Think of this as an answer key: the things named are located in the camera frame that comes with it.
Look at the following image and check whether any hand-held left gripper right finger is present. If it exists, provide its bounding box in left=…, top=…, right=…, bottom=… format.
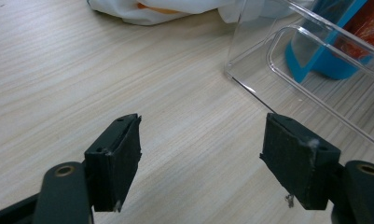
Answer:
left=259, top=112, right=342, bottom=211

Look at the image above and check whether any white packet with orange spot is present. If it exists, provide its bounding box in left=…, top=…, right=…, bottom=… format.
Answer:
left=87, top=0, right=248, bottom=26

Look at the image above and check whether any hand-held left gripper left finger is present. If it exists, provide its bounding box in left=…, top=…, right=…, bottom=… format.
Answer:
left=84, top=113, right=144, bottom=214

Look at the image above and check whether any clear plastic box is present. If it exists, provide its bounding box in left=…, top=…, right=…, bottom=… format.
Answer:
left=224, top=0, right=374, bottom=148

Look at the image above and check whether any red packet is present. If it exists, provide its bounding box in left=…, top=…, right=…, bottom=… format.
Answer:
left=333, top=0, right=374, bottom=60

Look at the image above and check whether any blue packet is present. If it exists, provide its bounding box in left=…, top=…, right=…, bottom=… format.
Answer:
left=284, top=0, right=374, bottom=84

